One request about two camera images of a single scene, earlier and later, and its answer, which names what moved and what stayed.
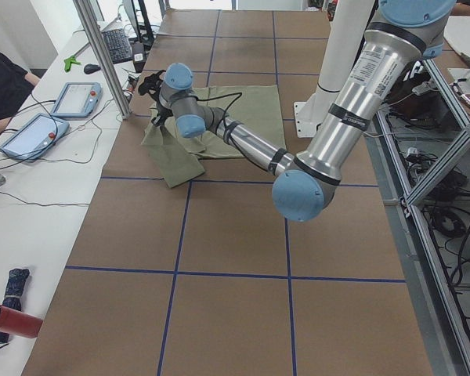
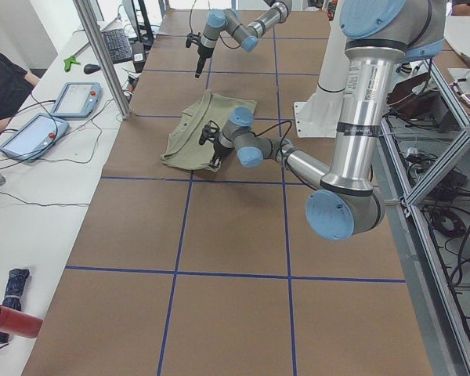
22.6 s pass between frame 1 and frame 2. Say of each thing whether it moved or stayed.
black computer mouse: stayed
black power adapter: stayed
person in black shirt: stayed
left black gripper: moved
